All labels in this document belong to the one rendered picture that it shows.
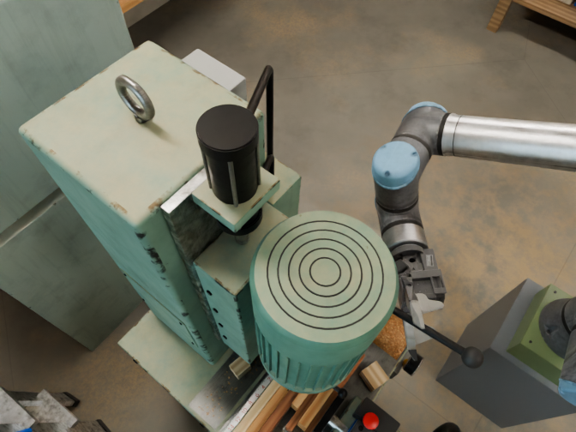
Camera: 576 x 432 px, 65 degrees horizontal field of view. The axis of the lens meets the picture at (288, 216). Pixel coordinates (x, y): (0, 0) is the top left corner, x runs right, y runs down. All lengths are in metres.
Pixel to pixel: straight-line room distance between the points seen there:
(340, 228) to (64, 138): 0.35
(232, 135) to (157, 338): 0.86
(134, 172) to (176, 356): 0.73
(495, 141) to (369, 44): 2.28
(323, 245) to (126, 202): 0.23
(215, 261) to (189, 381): 0.60
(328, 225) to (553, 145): 0.51
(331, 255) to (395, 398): 1.53
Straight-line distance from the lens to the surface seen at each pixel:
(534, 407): 1.81
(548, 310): 1.56
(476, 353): 0.82
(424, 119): 0.99
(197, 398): 1.17
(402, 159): 0.90
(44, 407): 1.87
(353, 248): 0.54
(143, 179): 0.54
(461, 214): 2.45
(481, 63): 3.25
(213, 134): 0.44
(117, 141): 0.59
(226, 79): 0.69
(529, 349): 1.53
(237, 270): 0.62
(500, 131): 0.95
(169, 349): 1.21
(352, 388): 1.08
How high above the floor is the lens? 1.95
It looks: 60 degrees down
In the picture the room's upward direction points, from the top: 3 degrees clockwise
